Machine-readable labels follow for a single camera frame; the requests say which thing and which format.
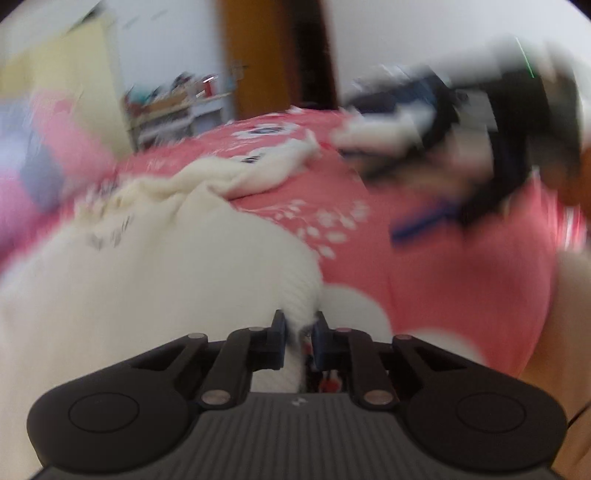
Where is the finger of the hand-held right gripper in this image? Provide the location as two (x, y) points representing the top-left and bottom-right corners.
(389, 202), (460, 246)

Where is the white fleece garment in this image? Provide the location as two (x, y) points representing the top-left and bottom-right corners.
(0, 136), (325, 462)

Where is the pink grey floral duvet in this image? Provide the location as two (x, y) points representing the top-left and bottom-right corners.
(0, 90), (116, 232)

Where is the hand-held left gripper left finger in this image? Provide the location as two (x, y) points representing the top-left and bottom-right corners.
(131, 309), (289, 411)

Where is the cream wardrobe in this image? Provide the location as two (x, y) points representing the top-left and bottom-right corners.
(0, 9), (132, 153)

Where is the cream folded garment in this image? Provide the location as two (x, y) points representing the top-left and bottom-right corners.
(332, 111), (430, 153)

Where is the wooden door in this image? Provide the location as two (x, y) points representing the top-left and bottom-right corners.
(217, 0), (340, 121)

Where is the red floral blanket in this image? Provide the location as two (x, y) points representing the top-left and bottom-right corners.
(0, 108), (570, 384)

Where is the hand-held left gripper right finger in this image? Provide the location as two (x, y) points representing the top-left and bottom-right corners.
(311, 311), (467, 411)

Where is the white desk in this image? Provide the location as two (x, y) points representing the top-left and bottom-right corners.
(122, 90), (232, 151)

